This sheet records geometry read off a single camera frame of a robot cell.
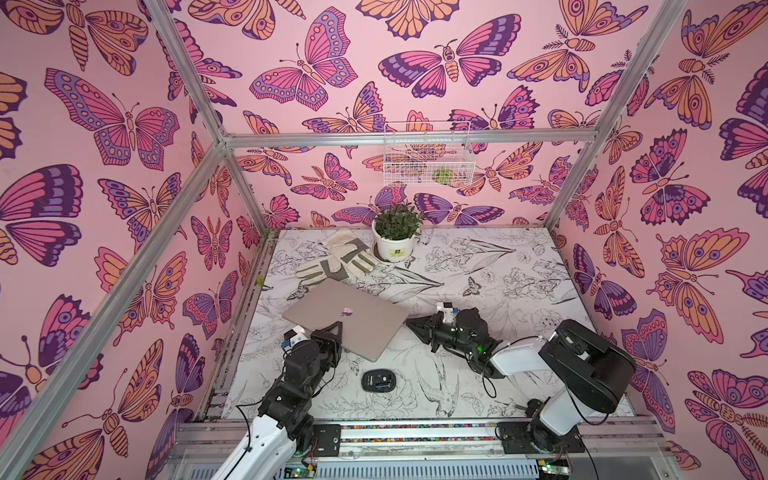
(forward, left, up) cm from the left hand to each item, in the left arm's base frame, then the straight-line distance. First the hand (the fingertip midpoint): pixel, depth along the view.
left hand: (346, 318), depth 79 cm
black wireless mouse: (-12, -8, -13) cm, 19 cm away
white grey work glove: (+34, +3, -12) cm, 37 cm away
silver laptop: (-1, -6, -1) cm, 6 cm away
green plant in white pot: (+31, -13, +2) cm, 34 cm away
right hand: (+1, -16, -2) cm, 16 cm away
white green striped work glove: (+27, +12, -15) cm, 33 cm away
